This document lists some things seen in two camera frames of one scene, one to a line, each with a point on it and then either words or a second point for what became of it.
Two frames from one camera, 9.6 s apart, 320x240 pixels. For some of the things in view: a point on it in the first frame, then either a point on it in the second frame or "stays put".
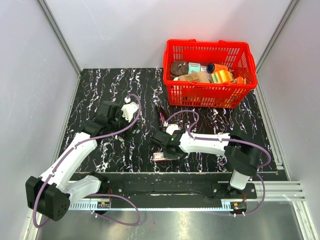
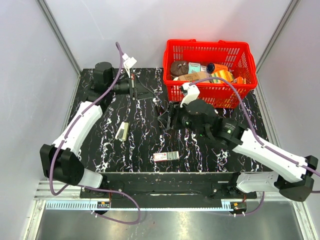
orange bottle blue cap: [212, 67] stays put
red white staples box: [159, 157] stays put
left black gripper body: [119, 124] -> [127, 86]
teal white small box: [193, 67] stays put
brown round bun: [179, 68] stays put
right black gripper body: [168, 155] -> [185, 120]
